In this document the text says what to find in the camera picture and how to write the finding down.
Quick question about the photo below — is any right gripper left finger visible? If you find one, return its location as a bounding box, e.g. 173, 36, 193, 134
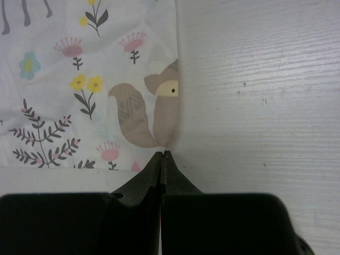
112, 152, 162, 254

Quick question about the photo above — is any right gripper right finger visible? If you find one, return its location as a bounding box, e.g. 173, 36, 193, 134
160, 150, 203, 254

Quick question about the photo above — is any floral animal print cloth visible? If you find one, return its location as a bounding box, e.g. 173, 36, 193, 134
1, 1, 179, 172

